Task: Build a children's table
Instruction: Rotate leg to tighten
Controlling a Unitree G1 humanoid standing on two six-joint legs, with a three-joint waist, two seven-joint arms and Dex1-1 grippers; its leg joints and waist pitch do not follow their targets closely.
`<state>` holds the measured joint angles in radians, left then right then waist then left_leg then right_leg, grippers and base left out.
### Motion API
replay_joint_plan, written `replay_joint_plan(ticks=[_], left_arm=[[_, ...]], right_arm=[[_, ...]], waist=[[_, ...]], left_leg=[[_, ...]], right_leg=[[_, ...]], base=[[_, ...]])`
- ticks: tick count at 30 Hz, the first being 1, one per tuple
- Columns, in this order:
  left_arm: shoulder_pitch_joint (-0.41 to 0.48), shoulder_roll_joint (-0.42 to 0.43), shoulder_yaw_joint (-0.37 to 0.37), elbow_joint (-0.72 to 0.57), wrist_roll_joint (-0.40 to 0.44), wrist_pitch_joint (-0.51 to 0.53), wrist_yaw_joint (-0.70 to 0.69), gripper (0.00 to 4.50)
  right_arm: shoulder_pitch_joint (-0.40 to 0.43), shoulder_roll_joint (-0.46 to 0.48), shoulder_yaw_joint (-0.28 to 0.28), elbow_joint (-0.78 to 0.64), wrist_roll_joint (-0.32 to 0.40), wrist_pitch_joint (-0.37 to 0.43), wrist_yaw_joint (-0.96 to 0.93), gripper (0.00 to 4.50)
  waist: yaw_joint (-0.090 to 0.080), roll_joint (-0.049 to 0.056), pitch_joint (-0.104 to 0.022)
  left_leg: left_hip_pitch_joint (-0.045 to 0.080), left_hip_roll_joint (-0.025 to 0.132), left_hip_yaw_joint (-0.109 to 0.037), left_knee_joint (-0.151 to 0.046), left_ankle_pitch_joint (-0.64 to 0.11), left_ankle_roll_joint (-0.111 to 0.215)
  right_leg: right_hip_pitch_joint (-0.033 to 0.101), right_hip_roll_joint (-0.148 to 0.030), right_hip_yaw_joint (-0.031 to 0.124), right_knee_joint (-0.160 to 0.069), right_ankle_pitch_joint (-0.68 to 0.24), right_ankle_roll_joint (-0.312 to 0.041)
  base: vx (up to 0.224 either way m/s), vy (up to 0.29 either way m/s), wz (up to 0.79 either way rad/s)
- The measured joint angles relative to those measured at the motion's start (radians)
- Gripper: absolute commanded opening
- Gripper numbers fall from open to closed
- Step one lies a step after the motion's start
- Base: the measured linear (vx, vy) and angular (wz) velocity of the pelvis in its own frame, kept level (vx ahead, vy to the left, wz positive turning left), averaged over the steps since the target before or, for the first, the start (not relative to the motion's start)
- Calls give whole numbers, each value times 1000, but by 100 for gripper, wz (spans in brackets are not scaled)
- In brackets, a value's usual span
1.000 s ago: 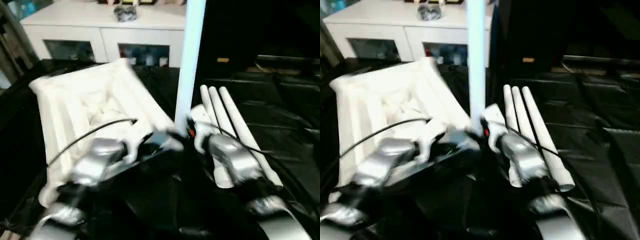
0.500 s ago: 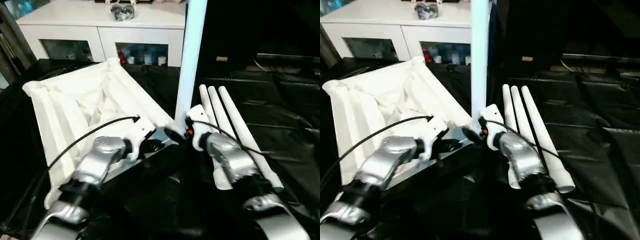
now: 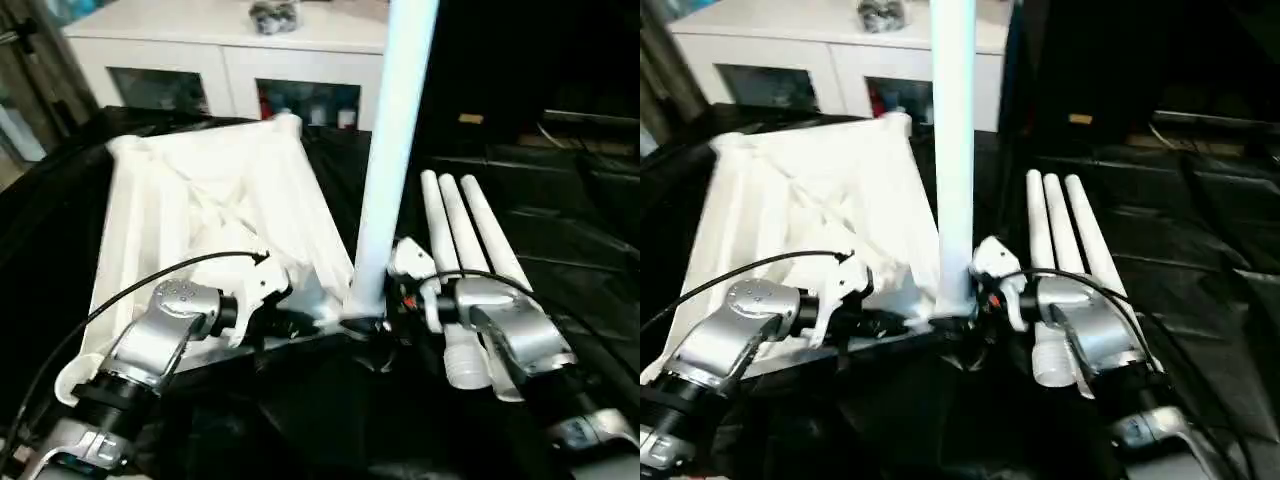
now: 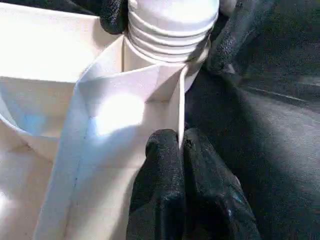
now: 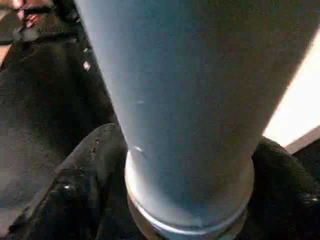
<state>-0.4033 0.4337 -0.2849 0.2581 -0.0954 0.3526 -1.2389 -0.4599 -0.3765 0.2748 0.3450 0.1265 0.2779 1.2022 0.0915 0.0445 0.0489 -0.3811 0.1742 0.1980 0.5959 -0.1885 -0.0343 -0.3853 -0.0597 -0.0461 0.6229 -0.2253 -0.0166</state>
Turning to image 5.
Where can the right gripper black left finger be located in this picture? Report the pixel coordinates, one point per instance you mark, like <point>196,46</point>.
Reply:
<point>75,195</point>

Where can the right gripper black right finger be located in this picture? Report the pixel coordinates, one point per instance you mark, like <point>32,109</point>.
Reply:
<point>282,200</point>

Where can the white plastic table top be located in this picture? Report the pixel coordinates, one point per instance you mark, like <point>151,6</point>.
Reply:
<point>300,100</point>

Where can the white plastic table leg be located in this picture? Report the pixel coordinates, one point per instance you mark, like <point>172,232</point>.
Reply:
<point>187,100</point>

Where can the black work mat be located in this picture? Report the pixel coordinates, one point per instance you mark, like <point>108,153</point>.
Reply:
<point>37,100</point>

